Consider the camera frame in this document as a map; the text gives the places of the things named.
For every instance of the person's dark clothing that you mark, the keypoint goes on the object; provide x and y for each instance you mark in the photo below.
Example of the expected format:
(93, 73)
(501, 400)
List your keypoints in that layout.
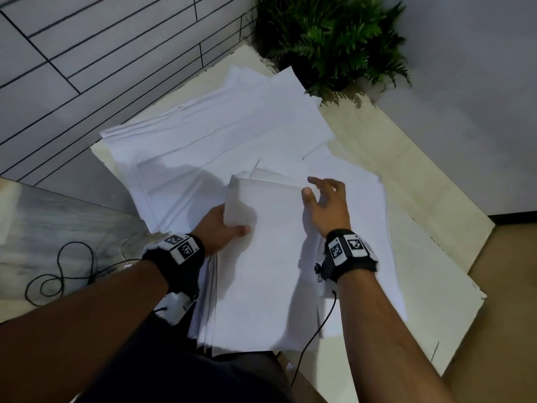
(188, 373)

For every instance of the pile of large white papers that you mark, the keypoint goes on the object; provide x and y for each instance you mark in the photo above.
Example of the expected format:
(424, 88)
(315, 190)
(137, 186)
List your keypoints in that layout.
(218, 134)

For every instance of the black right wrist camera band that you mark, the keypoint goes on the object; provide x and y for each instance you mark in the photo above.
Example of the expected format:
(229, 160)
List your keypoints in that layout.
(348, 255)

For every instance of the person's right forearm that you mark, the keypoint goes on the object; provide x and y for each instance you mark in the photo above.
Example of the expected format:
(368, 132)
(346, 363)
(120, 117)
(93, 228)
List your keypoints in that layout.
(386, 344)

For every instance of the black left wrist camera band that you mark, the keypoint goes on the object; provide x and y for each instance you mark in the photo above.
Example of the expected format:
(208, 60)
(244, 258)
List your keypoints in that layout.
(180, 255)

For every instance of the person's right hand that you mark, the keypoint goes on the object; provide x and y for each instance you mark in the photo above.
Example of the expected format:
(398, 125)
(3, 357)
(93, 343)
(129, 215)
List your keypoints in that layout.
(333, 214)

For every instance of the stack of white paper sheets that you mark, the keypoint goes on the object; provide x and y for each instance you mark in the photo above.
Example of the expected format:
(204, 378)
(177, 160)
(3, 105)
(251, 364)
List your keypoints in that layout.
(264, 281)

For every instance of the person's left thumb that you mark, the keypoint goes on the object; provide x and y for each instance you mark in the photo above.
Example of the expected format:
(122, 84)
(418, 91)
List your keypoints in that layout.
(239, 231)

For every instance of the person's right thumb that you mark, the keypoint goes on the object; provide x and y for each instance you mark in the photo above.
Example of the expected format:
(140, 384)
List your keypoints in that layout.
(308, 198)

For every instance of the black wrist camera band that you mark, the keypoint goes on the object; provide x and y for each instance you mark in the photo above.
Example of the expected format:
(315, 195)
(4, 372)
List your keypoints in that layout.
(348, 255)
(180, 255)

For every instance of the person's left forearm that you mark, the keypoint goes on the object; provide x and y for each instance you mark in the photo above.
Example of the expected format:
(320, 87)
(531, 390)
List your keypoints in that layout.
(79, 327)

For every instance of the green fern plant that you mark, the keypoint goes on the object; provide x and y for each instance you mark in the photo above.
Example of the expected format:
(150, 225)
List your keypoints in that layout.
(335, 41)

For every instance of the person's left hand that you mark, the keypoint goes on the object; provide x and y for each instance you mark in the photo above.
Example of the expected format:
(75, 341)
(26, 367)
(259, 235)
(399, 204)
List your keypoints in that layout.
(214, 232)

